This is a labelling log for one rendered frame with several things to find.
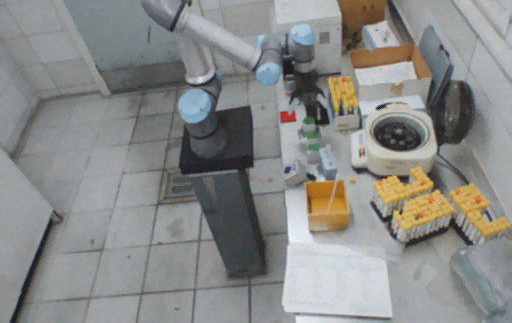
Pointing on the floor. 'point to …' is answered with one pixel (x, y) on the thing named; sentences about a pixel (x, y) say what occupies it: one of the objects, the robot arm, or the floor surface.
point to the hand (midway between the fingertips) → (308, 113)
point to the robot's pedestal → (232, 219)
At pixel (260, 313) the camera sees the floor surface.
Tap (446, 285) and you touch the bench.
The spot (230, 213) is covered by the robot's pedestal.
